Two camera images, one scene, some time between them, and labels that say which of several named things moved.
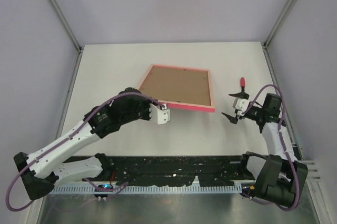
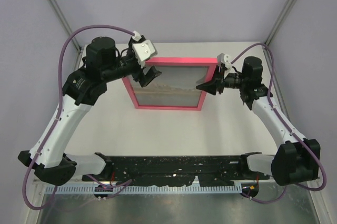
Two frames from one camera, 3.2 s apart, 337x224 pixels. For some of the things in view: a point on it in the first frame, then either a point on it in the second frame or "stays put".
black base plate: (208, 169) stays put
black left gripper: (147, 103) to (147, 78)
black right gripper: (240, 94) to (215, 85)
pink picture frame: (180, 87) to (210, 62)
